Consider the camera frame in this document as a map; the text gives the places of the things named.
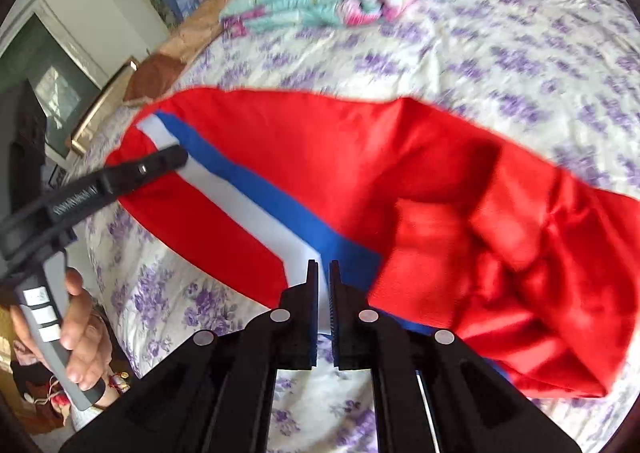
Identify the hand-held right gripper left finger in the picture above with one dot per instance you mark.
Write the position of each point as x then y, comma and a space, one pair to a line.
300, 328

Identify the purple floral bed quilt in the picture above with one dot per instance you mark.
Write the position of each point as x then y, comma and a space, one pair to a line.
525, 58

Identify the red pants with blue stripe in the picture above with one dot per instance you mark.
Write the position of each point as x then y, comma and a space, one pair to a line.
400, 173

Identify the person's patterned clothing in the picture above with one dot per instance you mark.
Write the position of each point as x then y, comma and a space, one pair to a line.
35, 378

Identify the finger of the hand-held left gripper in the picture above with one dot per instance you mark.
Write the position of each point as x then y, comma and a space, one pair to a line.
150, 165

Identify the brown pillow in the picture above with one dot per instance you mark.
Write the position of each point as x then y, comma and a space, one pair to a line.
200, 33

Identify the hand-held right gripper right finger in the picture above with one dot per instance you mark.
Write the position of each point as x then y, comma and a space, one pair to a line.
350, 333

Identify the white framed glass door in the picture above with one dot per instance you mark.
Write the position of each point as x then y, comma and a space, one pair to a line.
60, 78

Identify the person's left hand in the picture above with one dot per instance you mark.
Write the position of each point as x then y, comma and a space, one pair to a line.
87, 338

